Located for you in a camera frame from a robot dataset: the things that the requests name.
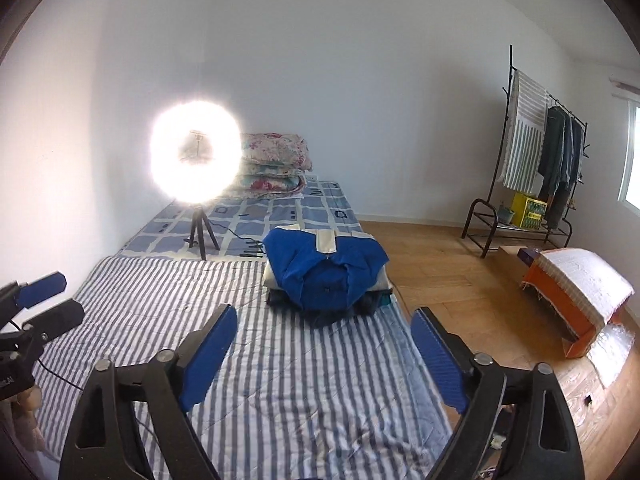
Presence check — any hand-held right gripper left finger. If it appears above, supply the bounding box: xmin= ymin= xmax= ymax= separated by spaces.
xmin=59 ymin=302 xmax=238 ymax=480

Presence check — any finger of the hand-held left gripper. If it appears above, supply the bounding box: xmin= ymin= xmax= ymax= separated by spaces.
xmin=0 ymin=271 xmax=68 ymax=321
xmin=22 ymin=299 xmax=86 ymax=346

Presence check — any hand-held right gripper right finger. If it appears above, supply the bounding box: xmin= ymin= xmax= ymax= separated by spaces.
xmin=410 ymin=306 xmax=586 ymax=480

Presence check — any blue and beige work jacket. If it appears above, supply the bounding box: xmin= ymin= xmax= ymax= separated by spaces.
xmin=262 ymin=225 xmax=391 ymax=313

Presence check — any black metal clothes rack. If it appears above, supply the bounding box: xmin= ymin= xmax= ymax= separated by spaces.
xmin=461 ymin=45 xmax=591 ymax=259

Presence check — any dark teal garment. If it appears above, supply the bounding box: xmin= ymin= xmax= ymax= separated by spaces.
xmin=265 ymin=287 xmax=396 ymax=328

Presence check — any blue striped quilted blanket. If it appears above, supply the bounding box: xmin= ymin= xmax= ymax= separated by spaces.
xmin=30 ymin=255 xmax=453 ymax=480

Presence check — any flat cardboard box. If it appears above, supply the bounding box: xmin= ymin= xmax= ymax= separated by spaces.
xmin=497 ymin=245 xmax=543 ymax=286

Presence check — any black tripod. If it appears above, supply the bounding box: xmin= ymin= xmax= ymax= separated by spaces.
xmin=184 ymin=130 xmax=222 ymax=262

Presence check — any orange box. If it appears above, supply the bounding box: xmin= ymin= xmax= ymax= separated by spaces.
xmin=520 ymin=255 xmax=626 ymax=359

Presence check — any blue checked bed sheet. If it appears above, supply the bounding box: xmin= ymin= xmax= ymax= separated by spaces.
xmin=120 ymin=180 xmax=363 ymax=261

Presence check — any white knitted cloth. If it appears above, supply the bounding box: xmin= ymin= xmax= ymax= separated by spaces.
xmin=520 ymin=248 xmax=635 ymax=326

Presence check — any yellow plastic crate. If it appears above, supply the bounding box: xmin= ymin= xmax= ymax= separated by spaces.
xmin=510 ymin=191 xmax=549 ymax=231

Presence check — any clear bubble wrap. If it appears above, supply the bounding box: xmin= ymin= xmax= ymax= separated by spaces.
xmin=585 ymin=322 xmax=638 ymax=391

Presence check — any stack of folded floral quilts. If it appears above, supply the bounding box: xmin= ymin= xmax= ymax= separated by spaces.
xmin=235 ymin=132 xmax=315 ymax=197

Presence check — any dark grey hanging garment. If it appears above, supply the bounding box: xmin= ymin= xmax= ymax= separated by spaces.
xmin=537 ymin=105 xmax=570 ymax=231

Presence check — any striped cloth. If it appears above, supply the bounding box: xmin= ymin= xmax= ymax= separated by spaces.
xmin=501 ymin=69 xmax=549 ymax=191

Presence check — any blue hanging garment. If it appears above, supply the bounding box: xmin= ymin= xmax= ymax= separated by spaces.
xmin=565 ymin=116 xmax=587 ymax=188

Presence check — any window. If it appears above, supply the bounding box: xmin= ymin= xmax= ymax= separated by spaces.
xmin=617 ymin=100 xmax=640 ymax=206

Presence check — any ring light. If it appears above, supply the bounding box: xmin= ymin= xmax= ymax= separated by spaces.
xmin=149 ymin=94 xmax=243 ymax=206

